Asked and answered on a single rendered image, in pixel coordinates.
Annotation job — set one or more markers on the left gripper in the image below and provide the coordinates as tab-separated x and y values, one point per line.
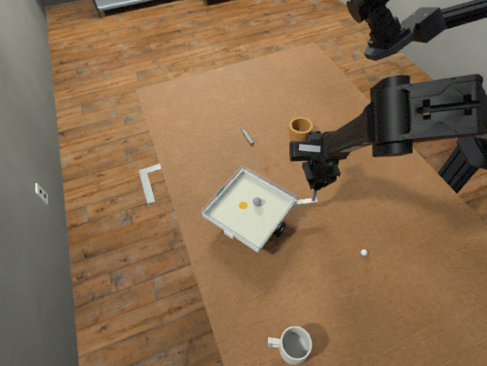
320	173

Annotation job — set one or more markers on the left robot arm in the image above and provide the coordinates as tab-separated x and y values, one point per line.
395	114

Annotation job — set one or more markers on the white mug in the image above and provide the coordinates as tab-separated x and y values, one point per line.
296	342

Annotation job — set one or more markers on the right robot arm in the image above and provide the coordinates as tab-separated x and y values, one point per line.
386	28

